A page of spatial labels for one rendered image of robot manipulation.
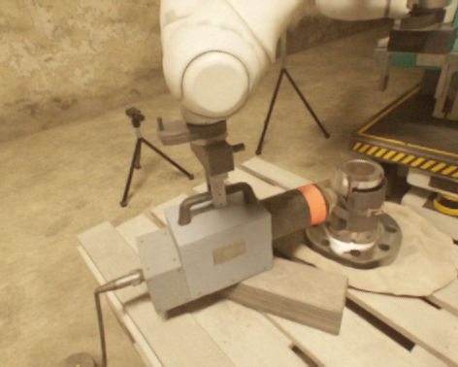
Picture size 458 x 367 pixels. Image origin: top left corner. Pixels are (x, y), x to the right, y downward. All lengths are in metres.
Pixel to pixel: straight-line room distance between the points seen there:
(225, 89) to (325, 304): 0.53
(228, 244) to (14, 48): 2.25
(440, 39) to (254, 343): 0.79
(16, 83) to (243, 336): 2.31
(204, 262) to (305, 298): 0.23
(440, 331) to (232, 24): 0.75
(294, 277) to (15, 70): 2.33
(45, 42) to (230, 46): 2.41
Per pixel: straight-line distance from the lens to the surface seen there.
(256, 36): 0.39
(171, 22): 0.54
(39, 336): 1.18
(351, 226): 0.91
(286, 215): 0.76
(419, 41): 0.93
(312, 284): 0.78
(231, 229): 0.67
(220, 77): 0.34
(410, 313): 0.90
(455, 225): 1.25
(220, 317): 0.84
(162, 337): 0.81
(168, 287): 0.72
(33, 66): 2.71
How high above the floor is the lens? 0.83
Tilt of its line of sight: 32 degrees down
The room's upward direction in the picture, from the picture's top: 6 degrees counter-clockwise
